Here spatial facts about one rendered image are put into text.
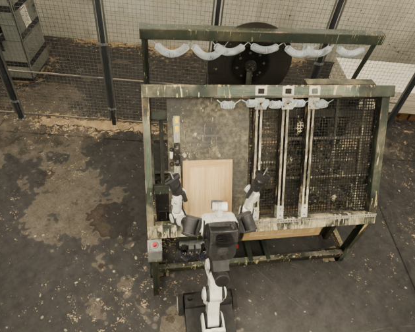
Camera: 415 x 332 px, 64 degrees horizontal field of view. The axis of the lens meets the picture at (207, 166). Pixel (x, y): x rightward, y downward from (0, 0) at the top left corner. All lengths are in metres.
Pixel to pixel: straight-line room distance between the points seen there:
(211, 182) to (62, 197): 2.20
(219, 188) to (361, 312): 2.06
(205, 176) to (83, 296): 1.76
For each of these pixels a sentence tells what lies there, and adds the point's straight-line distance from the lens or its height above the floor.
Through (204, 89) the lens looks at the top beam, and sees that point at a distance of 2.74.
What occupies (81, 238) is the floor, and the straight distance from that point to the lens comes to 4.12.
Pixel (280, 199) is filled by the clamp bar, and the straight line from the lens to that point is 3.16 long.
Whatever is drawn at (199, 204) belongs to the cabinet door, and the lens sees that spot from 3.00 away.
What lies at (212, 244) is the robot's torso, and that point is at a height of 1.33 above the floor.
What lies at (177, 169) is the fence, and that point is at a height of 1.32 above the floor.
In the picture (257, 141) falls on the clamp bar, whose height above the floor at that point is 1.50.
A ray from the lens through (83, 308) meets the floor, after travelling 3.74.
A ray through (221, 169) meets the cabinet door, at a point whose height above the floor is 1.29.
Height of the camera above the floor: 3.40
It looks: 46 degrees down
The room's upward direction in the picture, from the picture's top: 8 degrees clockwise
